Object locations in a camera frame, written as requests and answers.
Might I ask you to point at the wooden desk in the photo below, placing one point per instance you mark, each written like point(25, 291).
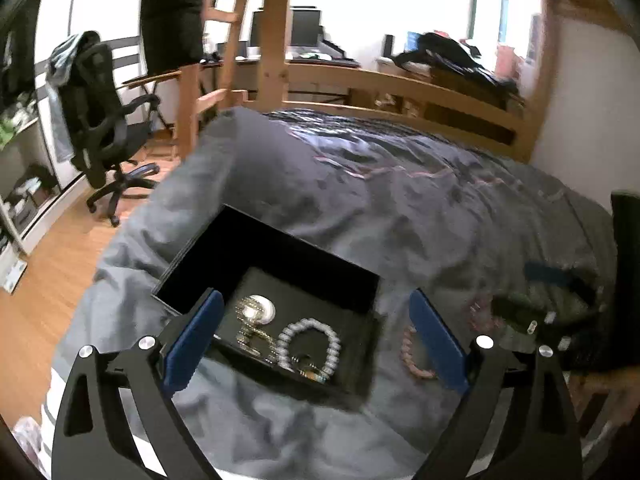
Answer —
point(320, 65)

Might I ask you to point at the dark computer monitor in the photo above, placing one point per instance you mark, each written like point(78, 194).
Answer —
point(305, 27)

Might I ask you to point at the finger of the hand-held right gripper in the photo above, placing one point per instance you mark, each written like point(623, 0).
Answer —
point(550, 274)
point(525, 312)

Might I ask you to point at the black office chair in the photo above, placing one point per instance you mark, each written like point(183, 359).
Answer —
point(100, 125)

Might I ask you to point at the small pink bead jewelry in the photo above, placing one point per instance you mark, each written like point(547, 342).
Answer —
point(475, 312)

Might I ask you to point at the grey duvet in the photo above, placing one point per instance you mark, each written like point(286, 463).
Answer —
point(400, 200)

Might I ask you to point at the black hanging cloth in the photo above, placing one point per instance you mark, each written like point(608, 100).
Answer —
point(170, 15)

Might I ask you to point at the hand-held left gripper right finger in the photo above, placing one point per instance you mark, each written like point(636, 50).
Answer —
point(434, 342)

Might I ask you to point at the large pearl brooch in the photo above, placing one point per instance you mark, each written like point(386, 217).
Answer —
point(260, 308)

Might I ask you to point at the white plastic bag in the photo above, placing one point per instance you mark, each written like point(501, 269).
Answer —
point(27, 440)

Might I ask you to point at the black bag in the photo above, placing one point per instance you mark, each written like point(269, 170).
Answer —
point(450, 52)

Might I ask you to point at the grey garment on chair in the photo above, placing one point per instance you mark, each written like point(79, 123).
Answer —
point(62, 60)

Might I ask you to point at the white open shelf unit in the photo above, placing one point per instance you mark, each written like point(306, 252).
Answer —
point(20, 175)

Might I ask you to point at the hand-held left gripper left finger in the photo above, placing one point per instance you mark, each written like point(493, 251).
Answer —
point(196, 337)

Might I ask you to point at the wooden loft bed frame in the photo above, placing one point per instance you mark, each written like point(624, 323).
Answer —
point(275, 35)

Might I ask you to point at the black jewelry box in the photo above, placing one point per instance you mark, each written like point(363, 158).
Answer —
point(280, 260)

